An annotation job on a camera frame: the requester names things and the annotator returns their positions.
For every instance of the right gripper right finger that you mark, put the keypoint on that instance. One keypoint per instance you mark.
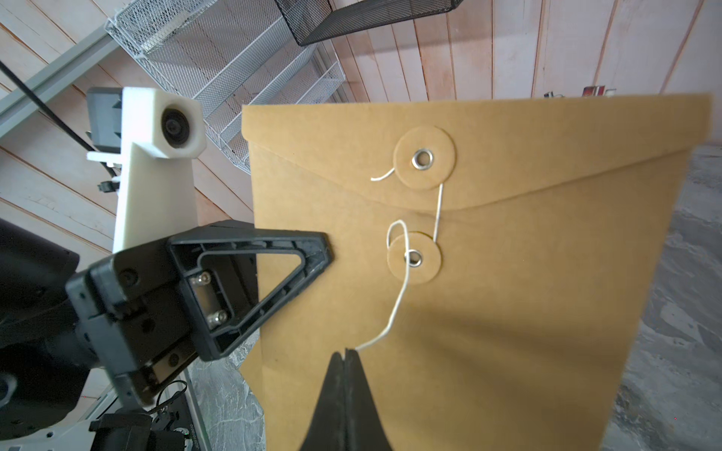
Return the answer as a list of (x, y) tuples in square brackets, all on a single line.
[(363, 429)]

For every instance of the black mesh basket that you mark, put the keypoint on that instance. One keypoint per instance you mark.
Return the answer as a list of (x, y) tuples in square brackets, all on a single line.
[(312, 21)]

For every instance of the brown file bag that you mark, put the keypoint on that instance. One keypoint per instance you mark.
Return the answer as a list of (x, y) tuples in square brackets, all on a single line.
[(492, 259)]

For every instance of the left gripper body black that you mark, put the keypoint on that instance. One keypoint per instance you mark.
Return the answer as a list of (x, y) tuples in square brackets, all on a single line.
[(131, 310)]

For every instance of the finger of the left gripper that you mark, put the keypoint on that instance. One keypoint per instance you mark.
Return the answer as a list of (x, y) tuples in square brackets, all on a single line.
[(218, 268)]

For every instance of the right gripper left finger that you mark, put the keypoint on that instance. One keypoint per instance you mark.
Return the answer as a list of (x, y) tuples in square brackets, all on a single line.
[(327, 430)]

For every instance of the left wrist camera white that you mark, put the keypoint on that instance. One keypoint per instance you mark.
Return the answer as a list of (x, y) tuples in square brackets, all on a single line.
[(153, 136)]

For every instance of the white wire shelf rack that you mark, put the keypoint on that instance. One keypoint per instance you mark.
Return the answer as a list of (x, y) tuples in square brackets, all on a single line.
[(225, 55)]

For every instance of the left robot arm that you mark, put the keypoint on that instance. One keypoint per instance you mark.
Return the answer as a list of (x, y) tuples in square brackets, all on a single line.
[(45, 355)]

